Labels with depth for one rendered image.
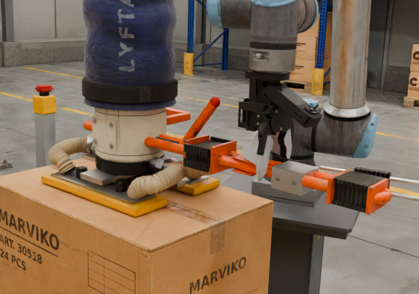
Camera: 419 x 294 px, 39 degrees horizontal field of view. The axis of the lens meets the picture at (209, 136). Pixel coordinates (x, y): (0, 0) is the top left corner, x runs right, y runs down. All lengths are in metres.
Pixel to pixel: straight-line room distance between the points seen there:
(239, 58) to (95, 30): 10.37
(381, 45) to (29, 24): 6.55
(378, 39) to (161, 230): 9.16
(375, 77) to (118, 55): 9.08
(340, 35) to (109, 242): 0.96
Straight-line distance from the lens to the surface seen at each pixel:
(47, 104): 2.45
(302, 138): 1.96
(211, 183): 1.46
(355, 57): 1.84
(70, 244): 1.34
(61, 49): 12.43
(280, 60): 1.13
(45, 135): 2.47
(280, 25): 1.12
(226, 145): 1.26
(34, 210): 1.43
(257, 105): 1.16
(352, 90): 1.88
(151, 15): 1.32
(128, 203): 1.31
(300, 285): 2.09
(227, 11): 1.28
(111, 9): 1.32
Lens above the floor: 1.41
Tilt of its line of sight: 13 degrees down
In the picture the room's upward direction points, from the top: 2 degrees clockwise
